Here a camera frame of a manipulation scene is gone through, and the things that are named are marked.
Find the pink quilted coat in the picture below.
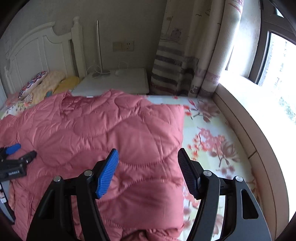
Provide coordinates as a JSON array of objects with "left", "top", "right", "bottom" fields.
[{"left": 0, "top": 89, "right": 186, "bottom": 241}]

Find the colourful patterned pillow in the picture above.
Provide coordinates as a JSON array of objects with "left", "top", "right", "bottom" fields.
[{"left": 18, "top": 71, "right": 48, "bottom": 100}]

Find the beige yellow pillow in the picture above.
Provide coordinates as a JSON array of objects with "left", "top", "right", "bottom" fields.
[{"left": 30, "top": 71, "right": 66, "bottom": 105}]

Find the yellow cushion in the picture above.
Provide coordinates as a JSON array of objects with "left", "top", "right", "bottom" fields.
[{"left": 53, "top": 76, "right": 80, "bottom": 94}]

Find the white bedside table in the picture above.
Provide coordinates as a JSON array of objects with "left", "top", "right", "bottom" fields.
[{"left": 72, "top": 68, "right": 149, "bottom": 97}]

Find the slim silver standing lamp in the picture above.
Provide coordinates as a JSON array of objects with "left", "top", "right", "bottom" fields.
[{"left": 92, "top": 20, "right": 110, "bottom": 78}]

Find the white wooden headboard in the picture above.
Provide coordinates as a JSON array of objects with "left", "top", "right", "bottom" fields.
[{"left": 3, "top": 16, "right": 86, "bottom": 94}]

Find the dark framed window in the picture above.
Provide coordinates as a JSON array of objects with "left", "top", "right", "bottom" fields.
[{"left": 249, "top": 1, "right": 295, "bottom": 123}]

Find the patterned striped curtain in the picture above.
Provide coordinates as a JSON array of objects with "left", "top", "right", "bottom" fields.
[{"left": 149, "top": 0, "right": 244, "bottom": 98}]

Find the white cable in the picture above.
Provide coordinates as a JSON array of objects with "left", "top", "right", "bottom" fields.
[{"left": 85, "top": 60, "right": 130, "bottom": 77}]

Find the wall power socket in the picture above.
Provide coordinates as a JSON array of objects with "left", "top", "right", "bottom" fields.
[{"left": 112, "top": 41, "right": 134, "bottom": 52}]

